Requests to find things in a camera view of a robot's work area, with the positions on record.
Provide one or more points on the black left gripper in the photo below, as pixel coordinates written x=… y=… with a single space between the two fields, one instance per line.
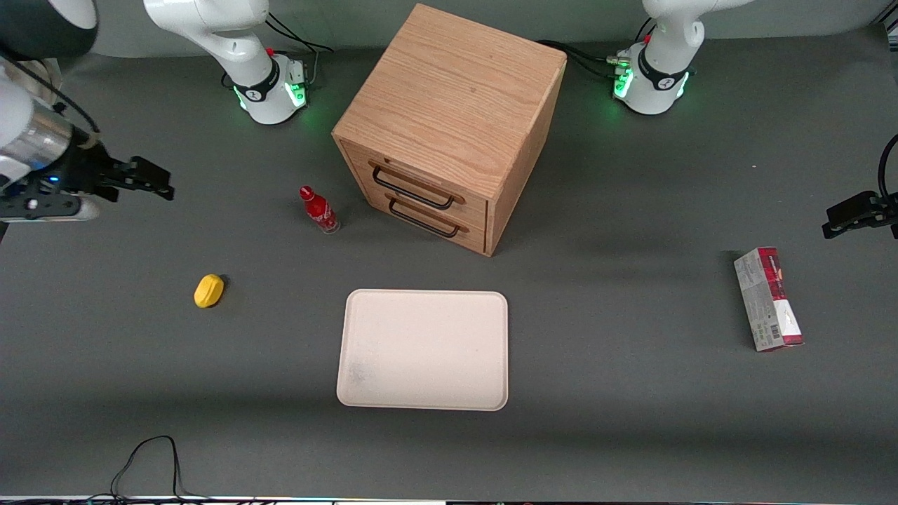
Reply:
x=857 y=212

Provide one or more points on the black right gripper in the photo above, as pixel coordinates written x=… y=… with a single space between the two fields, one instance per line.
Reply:
x=83 y=170

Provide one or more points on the red coke bottle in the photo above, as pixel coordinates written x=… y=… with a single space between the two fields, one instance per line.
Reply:
x=319 y=210

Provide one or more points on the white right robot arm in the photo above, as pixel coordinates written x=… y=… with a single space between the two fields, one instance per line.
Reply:
x=245 y=42

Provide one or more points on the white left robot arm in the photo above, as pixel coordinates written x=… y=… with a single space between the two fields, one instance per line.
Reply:
x=659 y=70

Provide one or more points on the beige plastic tray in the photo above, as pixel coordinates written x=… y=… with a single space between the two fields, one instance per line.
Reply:
x=423 y=349

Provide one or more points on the grey and red carton box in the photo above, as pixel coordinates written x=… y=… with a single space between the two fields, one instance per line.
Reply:
x=769 y=298

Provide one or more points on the yellow lemon toy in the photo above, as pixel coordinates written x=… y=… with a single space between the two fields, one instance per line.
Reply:
x=209 y=290

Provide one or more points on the wooden drawer cabinet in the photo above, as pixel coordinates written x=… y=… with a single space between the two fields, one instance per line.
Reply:
x=456 y=105

